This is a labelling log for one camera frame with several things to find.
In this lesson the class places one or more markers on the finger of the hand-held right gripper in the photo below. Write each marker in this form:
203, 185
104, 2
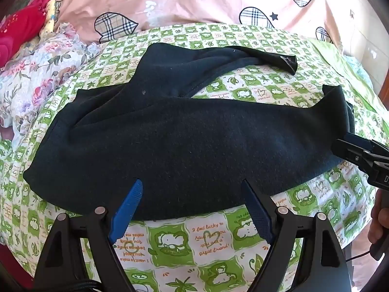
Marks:
360, 140
349, 152

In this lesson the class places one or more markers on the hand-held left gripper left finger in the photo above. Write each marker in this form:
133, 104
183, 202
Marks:
129, 206

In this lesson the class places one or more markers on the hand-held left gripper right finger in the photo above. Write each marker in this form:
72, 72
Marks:
258, 213

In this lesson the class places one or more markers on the dark pants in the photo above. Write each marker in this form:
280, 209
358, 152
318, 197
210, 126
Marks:
182, 143

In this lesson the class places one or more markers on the person's right hand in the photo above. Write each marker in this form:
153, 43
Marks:
378, 219

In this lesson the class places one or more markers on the light blue cloth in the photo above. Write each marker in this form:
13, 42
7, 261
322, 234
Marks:
361, 70

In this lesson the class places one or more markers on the green checked bedsheet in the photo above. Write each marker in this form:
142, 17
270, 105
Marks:
197, 249

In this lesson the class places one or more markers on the plain green sheet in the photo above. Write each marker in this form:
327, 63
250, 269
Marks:
343, 64

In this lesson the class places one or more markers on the floral ruffled cloth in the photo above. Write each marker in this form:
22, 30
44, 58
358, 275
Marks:
45, 67

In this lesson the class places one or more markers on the pink quilt with plaid hearts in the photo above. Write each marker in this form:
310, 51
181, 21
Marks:
212, 0

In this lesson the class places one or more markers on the yellow floral cloth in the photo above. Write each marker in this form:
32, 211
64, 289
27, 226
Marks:
50, 15

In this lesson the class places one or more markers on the red embroidered cloth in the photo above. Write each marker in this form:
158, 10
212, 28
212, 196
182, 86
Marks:
21, 27

